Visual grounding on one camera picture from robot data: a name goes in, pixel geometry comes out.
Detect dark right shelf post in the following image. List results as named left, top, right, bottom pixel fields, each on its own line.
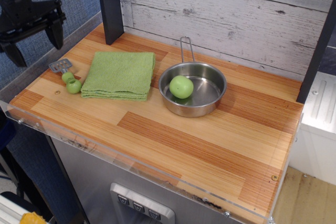
left=296, top=0, right=335, bottom=104

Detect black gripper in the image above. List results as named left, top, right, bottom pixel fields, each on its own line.
left=1, top=0, right=66, bottom=67

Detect dark shelf post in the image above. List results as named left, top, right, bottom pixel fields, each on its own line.
left=99, top=0, right=124, bottom=45
left=296, top=0, right=335, bottom=104

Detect clear acrylic table guard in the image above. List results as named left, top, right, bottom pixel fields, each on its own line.
left=1, top=26, right=303, bottom=223

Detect dark left shelf post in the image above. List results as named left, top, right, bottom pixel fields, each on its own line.
left=99, top=0, right=124, bottom=45

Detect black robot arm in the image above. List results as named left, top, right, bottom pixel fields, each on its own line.
left=1, top=0, right=66, bottom=67

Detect green toy apple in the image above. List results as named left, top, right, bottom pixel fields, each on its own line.
left=169, top=75, right=194, bottom=99

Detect silver toy fridge cabinet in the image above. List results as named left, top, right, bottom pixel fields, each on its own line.
left=51, top=136, right=258, bottom=224

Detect folded green cloth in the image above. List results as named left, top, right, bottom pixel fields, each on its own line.
left=81, top=51, right=155, bottom=101

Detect small steel pot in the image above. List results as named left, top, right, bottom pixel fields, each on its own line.
left=159, top=52, right=227, bottom=118

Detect white aluminium side block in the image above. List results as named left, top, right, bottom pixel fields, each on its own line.
left=289, top=72, right=335, bottom=185

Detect green handled toy spatula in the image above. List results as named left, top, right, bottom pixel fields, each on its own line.
left=49, top=58, right=82, bottom=94

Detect silver button dispenser panel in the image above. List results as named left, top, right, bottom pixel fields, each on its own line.
left=110, top=183, right=175, bottom=223

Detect yellow tape object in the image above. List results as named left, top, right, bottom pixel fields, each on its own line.
left=19, top=212, right=47, bottom=224

